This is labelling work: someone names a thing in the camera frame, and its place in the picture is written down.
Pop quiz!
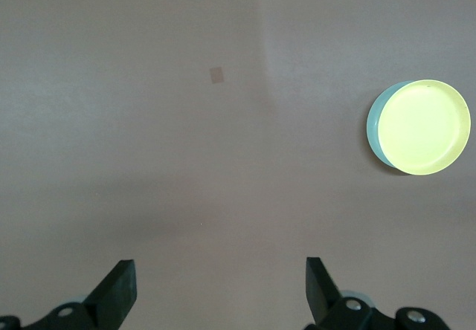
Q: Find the pale green round plate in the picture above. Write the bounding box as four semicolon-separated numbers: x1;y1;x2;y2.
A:
366;80;414;175

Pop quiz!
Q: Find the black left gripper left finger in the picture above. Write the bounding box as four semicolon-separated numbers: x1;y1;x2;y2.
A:
0;259;138;330

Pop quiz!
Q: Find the small brown tape patch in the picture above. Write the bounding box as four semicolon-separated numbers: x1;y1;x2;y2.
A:
208;66;226;85

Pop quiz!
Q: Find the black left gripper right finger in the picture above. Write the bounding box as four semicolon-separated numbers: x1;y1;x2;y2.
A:
304;257;451;330

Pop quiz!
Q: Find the yellow round plate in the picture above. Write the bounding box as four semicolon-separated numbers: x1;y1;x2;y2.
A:
377;80;472;176

